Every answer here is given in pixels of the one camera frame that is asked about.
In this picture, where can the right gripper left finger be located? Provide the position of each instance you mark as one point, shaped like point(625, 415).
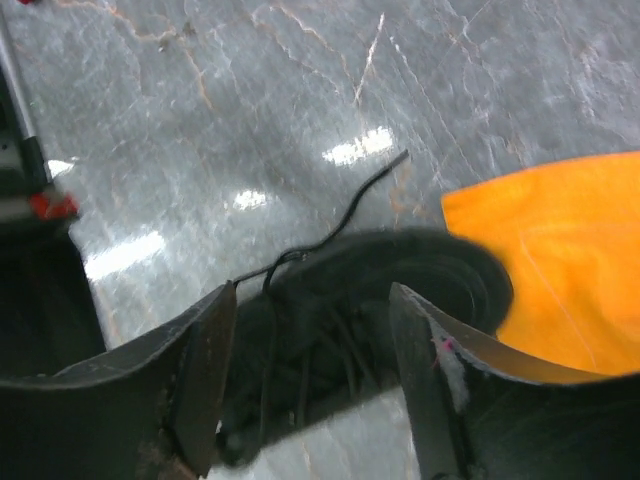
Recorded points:
point(147, 409)

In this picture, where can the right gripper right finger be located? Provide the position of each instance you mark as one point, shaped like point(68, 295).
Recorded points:
point(480, 409)

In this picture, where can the black shoe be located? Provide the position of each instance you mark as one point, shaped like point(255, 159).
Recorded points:
point(316, 339)

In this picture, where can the orange Mickey Mouse pillow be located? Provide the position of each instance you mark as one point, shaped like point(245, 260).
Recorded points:
point(568, 236)

